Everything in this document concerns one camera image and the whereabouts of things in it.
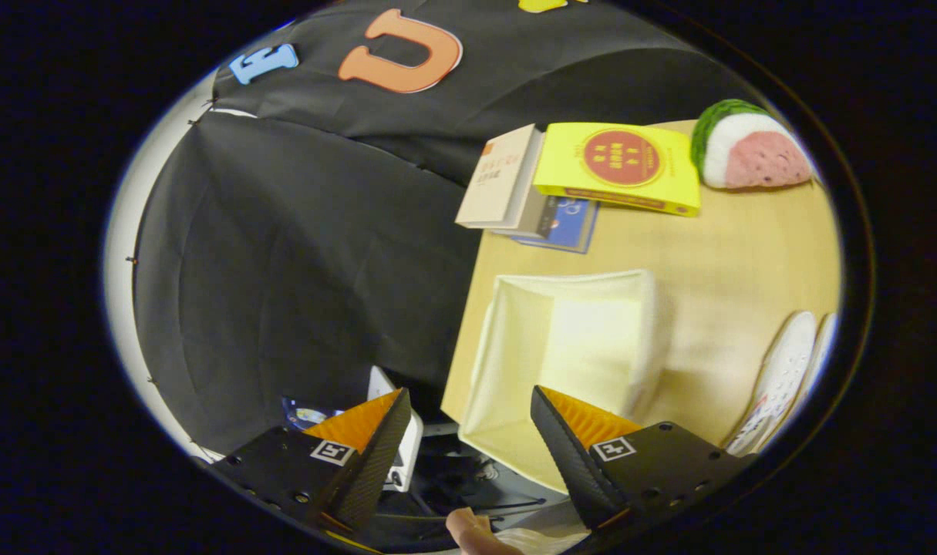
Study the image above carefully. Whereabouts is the watermelon slice plush toy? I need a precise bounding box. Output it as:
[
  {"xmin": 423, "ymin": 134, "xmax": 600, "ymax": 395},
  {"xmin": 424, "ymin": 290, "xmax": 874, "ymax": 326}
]
[{"xmin": 690, "ymin": 99, "xmax": 814, "ymax": 190}]

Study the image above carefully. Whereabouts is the cream fabric storage box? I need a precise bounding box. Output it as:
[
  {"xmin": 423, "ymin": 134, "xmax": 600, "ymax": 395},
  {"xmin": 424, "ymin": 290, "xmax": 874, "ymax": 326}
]
[{"xmin": 458, "ymin": 269, "xmax": 662, "ymax": 494}]

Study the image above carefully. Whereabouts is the dark metal frame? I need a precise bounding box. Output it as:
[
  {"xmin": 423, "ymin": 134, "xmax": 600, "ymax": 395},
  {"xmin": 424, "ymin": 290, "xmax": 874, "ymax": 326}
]
[{"xmin": 376, "ymin": 432, "xmax": 569, "ymax": 552}]

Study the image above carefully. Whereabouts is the white flat device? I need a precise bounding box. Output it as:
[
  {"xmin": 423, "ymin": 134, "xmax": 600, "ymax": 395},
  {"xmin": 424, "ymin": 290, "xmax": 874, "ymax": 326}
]
[{"xmin": 366, "ymin": 366, "xmax": 424, "ymax": 493}]

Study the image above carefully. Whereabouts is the beige paperback book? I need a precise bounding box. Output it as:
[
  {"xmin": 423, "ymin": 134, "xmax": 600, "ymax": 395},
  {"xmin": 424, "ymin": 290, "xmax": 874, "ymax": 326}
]
[{"xmin": 455, "ymin": 123, "xmax": 550, "ymax": 238}]

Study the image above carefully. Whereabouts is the blue book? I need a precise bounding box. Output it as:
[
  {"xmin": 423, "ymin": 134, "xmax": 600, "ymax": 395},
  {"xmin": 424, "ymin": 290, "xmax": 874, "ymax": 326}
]
[{"xmin": 514, "ymin": 197, "xmax": 598, "ymax": 254}]

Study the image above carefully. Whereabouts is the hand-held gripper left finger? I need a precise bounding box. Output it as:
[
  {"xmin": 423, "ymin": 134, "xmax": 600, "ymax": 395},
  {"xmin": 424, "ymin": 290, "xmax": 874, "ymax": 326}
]
[{"xmin": 210, "ymin": 388, "xmax": 413, "ymax": 534}]

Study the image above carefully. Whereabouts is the white canvas shoe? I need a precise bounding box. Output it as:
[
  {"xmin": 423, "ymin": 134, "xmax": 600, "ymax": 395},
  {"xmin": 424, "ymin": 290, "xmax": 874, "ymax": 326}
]
[
  {"xmin": 777, "ymin": 312, "xmax": 841, "ymax": 448},
  {"xmin": 724, "ymin": 311, "xmax": 817, "ymax": 457}
]

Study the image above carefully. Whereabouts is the yellow book red circle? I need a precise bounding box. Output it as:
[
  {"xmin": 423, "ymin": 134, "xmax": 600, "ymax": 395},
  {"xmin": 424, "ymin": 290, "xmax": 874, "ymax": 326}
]
[{"xmin": 533, "ymin": 122, "xmax": 702, "ymax": 217}]

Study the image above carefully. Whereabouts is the blue lit screen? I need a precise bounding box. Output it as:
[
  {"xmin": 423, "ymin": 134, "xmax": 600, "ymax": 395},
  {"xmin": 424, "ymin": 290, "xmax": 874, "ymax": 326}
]
[{"xmin": 281, "ymin": 396, "xmax": 344, "ymax": 431}]

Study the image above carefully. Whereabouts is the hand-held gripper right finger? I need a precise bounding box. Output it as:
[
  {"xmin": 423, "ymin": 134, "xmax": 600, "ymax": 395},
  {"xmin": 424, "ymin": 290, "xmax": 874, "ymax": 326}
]
[{"xmin": 530, "ymin": 385, "xmax": 756, "ymax": 531}]

